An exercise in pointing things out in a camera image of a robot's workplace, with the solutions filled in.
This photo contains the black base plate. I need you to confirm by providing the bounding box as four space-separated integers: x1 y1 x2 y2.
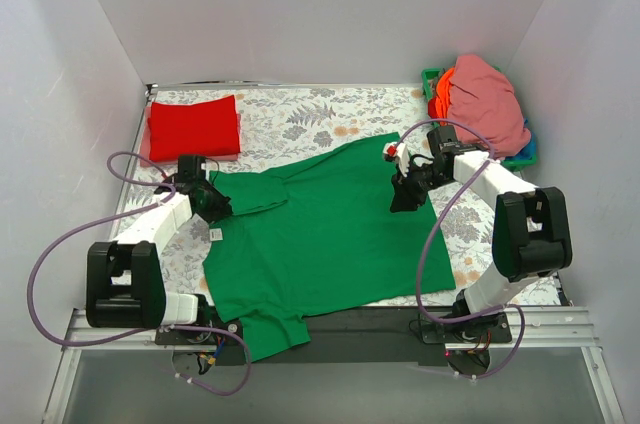
153 306 517 375

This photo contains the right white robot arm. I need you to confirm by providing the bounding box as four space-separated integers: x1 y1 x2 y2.
382 120 573 342

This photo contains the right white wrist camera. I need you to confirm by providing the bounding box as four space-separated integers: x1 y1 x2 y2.
382 142 410 177

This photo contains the green plastic basket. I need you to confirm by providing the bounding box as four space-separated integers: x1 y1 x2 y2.
421 68 537 172

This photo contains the folded red t shirt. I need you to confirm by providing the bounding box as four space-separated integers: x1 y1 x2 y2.
147 95 241 163

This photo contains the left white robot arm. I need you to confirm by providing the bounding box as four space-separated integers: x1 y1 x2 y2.
86 155 232 344

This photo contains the pink t shirt in basket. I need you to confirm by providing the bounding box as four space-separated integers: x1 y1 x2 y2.
446 54 531 158

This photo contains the floral table cloth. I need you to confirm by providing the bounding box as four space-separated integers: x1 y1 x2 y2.
94 86 571 308

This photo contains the blue t shirt in basket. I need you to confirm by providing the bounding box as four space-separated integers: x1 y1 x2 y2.
503 118 537 166

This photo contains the green t shirt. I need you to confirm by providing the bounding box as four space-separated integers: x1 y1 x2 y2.
203 134 456 361

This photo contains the orange t shirt in basket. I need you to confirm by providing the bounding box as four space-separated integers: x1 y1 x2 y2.
428 67 455 118

